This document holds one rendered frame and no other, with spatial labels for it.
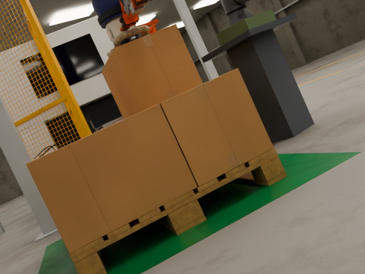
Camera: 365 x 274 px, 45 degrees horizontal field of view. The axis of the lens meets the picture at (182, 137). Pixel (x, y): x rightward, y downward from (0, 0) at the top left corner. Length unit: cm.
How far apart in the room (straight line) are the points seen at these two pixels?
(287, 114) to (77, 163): 162
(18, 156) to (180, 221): 215
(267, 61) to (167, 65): 77
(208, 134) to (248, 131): 19
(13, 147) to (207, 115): 220
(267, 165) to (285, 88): 112
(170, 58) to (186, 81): 16
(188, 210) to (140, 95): 83
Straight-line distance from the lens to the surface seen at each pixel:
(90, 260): 187
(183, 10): 644
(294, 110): 306
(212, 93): 194
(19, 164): 379
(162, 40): 256
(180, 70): 255
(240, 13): 307
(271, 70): 300
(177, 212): 189
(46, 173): 183
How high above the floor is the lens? 48
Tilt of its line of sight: 3 degrees down
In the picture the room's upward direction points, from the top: 25 degrees counter-clockwise
